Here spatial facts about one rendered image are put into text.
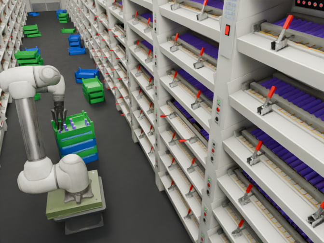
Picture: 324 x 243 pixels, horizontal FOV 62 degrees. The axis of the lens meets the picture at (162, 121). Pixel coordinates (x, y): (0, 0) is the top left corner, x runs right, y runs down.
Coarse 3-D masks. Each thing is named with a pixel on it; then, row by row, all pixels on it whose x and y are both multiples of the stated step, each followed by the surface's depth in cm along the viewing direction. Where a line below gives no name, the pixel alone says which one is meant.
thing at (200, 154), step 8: (168, 96) 171; (160, 104) 172; (168, 112) 166; (168, 120) 163; (176, 120) 157; (176, 128) 151; (184, 128) 150; (184, 136) 144; (192, 144) 138; (200, 144) 137; (192, 152) 139; (200, 152) 132; (200, 160) 131
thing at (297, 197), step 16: (240, 128) 106; (256, 128) 107; (224, 144) 106; (240, 144) 103; (256, 144) 98; (272, 144) 96; (240, 160) 98; (256, 160) 93; (272, 160) 91; (288, 160) 89; (256, 176) 90; (272, 176) 88; (288, 176) 86; (304, 176) 83; (320, 176) 81; (272, 192) 84; (288, 192) 82; (304, 192) 81; (320, 192) 77; (288, 208) 79; (304, 208) 77; (320, 208) 71; (304, 224) 74; (320, 224) 72; (320, 240) 70
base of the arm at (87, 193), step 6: (90, 180) 186; (90, 186) 180; (66, 192) 173; (78, 192) 170; (84, 192) 173; (90, 192) 175; (66, 198) 171; (72, 198) 171; (78, 198) 169; (84, 198) 173
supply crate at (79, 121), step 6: (84, 114) 238; (66, 120) 234; (72, 120) 237; (78, 120) 239; (84, 120) 242; (90, 120) 232; (54, 126) 229; (78, 126) 233; (84, 126) 224; (90, 126) 226; (54, 132) 224; (66, 132) 217; (72, 132) 220; (78, 132) 223; (84, 132) 226; (60, 138) 217
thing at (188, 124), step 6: (168, 102) 170; (168, 108) 167; (174, 108) 163; (180, 114) 157; (180, 120) 155; (186, 120) 151; (192, 126) 145; (198, 132) 140; (198, 138) 139; (204, 144) 133; (204, 150) 131
